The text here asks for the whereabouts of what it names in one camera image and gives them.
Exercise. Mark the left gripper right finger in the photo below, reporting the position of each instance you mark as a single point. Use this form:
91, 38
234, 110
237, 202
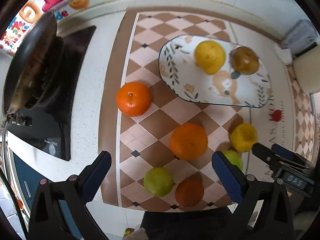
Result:
263, 208

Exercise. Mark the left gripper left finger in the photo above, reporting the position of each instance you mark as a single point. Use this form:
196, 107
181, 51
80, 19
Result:
47, 220

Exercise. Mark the cherry tomato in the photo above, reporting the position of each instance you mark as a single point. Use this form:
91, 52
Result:
277, 115

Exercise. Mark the large green apple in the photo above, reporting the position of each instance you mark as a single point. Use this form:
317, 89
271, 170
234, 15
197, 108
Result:
233, 158

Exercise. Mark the round yellow lemon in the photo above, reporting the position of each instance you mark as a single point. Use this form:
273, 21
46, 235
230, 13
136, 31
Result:
244, 137

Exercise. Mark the dark red orange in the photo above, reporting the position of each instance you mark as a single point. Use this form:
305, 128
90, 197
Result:
189, 192

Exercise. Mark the small green apple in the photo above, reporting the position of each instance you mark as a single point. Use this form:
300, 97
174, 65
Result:
158, 181

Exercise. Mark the large orange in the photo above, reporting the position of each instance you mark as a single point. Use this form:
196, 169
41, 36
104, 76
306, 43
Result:
188, 142

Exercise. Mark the brown apple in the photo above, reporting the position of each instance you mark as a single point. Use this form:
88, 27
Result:
244, 60

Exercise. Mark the small orange tangerine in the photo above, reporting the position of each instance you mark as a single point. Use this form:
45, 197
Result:
133, 99

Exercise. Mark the yellow pear-shaped lemon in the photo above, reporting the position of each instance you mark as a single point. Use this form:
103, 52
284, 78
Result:
209, 56

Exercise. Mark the blue cabinet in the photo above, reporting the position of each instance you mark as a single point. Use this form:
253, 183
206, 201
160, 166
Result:
29, 179

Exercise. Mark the black gas stove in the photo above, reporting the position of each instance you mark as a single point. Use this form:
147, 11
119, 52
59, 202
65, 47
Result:
49, 111

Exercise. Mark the cream utensil holder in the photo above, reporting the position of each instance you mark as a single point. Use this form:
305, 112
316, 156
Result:
307, 71

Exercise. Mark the checkered table mat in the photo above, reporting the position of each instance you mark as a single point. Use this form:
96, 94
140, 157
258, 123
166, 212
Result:
138, 144

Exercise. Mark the black frying pan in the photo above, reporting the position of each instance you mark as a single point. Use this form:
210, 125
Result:
25, 69

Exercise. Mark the floral oval plate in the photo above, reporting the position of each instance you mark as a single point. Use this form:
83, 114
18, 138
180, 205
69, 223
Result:
228, 87

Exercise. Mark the colourful wall sticker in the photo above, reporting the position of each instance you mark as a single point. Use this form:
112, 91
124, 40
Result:
30, 13

